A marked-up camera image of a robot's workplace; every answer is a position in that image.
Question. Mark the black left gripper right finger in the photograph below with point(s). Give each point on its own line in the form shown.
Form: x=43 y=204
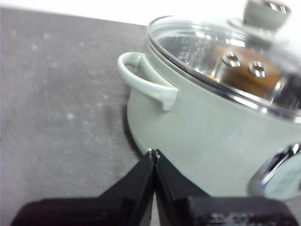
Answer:
x=188 y=212

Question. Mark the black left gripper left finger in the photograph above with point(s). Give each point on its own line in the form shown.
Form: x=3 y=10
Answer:
x=117 y=207

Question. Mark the glass lid with green knob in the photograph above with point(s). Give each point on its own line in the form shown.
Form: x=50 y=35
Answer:
x=200 y=42

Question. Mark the pale green electric steamer pot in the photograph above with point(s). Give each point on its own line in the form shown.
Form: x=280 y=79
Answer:
x=200 y=141

